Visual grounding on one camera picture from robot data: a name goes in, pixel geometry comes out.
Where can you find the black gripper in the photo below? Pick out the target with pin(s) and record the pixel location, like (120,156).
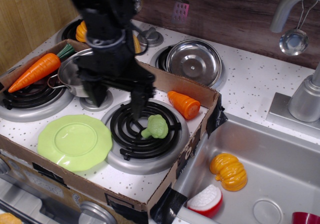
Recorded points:
(116,66)

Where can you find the green toy broccoli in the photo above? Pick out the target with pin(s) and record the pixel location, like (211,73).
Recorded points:
(156,128)

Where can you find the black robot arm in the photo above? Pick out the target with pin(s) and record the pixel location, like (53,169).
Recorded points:
(107,21)

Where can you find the small steel pot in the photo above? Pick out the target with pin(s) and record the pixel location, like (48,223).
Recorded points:
(67,76)

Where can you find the steel pot lid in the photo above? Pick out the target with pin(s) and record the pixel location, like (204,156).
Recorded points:
(195,60)

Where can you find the silver stove knob centre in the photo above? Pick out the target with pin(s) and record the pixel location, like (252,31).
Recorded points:
(88,105)

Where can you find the silver stove knob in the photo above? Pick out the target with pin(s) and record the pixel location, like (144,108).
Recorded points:
(88,105)
(150,38)

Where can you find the front right black burner coil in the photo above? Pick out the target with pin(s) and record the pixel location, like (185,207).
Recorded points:
(126,131)

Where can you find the black burner coil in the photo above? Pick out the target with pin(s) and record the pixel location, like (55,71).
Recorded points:
(35,95)
(69,31)
(126,131)

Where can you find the yellow toy corn piece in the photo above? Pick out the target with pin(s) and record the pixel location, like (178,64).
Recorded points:
(136,43)

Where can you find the light green plastic plate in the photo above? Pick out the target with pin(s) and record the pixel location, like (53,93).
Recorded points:
(75,142)

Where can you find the silver stove knob rear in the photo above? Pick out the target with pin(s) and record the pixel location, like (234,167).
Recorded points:
(150,38)

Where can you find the orange pumpkin half on burner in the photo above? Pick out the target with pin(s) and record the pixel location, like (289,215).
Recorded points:
(81,31)

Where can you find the orange carrot half piece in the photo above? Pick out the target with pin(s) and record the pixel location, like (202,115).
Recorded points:
(185,105)

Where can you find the whole orange toy carrot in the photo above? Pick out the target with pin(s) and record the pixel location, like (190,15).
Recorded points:
(46,65)

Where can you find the rear left black burner coil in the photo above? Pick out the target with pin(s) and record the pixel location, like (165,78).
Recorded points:
(69,31)

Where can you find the front left black burner coil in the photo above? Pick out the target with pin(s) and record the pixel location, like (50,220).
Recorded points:
(35,95)

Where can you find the cardboard fence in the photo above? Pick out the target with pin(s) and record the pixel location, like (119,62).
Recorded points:
(132,191)

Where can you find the silver oven front knob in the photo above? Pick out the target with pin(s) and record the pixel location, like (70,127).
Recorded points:
(92,213)

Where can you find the orange pumpkin half in sink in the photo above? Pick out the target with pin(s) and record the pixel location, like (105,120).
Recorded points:
(229,171)

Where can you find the red white toy radish slice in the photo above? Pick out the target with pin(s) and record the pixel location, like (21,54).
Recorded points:
(207,202)

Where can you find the yellow toy at bottom edge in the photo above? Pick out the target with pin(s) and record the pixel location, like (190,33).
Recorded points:
(8,218)

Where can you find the steel sink basin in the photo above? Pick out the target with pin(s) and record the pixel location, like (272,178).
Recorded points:
(283,174)

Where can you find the hanging steel ladle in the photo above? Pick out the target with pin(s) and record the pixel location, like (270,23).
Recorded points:
(295,41)

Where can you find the silver faucet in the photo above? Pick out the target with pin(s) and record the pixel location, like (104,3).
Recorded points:
(300,112)

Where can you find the red cup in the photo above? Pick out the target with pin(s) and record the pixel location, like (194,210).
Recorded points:
(304,217)

